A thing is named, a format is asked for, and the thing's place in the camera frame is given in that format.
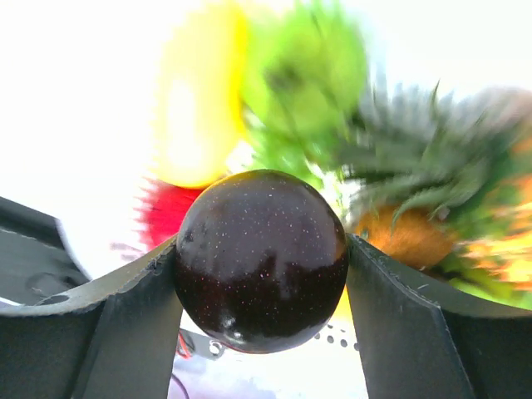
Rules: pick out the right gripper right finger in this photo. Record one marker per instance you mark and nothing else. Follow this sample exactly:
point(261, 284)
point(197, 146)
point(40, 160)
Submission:
point(421, 338)

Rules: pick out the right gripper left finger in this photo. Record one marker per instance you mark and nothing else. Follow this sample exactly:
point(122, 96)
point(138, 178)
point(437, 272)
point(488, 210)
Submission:
point(114, 337)

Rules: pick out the red apple toy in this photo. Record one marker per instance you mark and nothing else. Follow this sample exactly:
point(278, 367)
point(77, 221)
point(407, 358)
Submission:
point(160, 209)

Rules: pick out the dark purple plum toy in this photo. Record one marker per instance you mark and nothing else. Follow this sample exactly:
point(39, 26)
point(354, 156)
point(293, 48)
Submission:
point(261, 261)

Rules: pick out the yellow lemon toy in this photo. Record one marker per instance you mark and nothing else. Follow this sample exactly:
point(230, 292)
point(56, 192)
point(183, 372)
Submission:
point(198, 113)

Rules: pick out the green grape bunch toy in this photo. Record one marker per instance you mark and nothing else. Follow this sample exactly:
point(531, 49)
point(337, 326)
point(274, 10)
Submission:
point(305, 70)

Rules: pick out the white perforated plastic basket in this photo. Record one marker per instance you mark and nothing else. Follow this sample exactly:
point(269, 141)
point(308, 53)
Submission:
point(75, 96)

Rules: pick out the pineapple toy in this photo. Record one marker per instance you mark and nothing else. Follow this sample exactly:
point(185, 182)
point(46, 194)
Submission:
point(444, 185)

